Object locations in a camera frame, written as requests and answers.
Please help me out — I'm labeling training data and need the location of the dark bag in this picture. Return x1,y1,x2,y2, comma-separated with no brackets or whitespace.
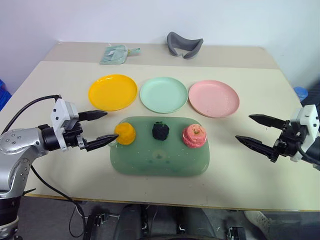
301,83,320,108

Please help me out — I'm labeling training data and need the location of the green dustpan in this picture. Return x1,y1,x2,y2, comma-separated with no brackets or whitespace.
99,44,141,65

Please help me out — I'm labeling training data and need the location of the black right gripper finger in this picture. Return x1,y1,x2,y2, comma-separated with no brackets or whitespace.
235,135,278,164
248,114,287,131

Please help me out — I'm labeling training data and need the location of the dark green fruit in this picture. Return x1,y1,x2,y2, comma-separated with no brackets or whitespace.
151,121,170,141

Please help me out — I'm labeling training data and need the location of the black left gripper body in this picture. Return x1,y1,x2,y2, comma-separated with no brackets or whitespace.
62,119,91,152

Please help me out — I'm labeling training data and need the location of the translucent green tray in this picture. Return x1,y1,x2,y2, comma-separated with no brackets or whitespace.
109,116,211,177

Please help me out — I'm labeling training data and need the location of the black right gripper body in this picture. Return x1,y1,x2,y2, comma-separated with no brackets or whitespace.
273,119,305,163

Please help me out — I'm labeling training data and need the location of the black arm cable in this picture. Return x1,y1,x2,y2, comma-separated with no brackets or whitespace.
0,94,63,136
297,146,320,167

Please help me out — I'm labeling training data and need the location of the pink red apple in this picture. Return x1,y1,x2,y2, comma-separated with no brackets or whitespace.
181,124,208,148

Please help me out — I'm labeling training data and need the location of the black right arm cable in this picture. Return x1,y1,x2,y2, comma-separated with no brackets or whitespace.
297,146,320,167

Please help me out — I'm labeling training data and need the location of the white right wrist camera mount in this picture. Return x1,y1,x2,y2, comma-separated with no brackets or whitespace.
289,104,320,163

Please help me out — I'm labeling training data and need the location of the pink plate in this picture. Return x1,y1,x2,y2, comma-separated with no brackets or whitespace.
188,79,241,119

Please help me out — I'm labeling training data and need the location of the black cable under table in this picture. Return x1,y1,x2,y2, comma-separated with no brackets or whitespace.
31,164,88,238

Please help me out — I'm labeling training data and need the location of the blue plastic crate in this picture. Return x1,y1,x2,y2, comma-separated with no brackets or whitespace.
0,79,13,112

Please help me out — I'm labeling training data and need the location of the gray foam face pad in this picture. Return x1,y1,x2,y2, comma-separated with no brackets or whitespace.
166,31,204,60

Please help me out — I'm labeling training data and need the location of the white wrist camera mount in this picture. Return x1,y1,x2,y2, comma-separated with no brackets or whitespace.
49,99,80,152
289,104,320,163

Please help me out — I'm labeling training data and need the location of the blue capped water bottle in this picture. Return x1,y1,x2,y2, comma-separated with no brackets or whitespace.
292,86,309,102

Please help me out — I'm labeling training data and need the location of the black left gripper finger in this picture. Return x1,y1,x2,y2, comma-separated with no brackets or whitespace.
78,110,109,123
84,134,119,152

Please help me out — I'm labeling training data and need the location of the orange fruit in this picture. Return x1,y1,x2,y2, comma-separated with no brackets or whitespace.
114,122,137,146

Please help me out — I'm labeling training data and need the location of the yellow plate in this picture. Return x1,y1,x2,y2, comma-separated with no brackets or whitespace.
87,73,139,112

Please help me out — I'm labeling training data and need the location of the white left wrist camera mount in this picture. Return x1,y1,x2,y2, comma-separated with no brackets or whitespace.
49,99,80,152

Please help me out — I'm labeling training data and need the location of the mint green plate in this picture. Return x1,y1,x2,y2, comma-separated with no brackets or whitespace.
139,76,189,114

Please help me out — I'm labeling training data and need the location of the white shoe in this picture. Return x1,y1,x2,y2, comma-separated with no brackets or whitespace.
244,211,272,233

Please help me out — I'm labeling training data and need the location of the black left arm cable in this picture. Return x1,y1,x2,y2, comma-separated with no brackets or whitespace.
0,94,63,136

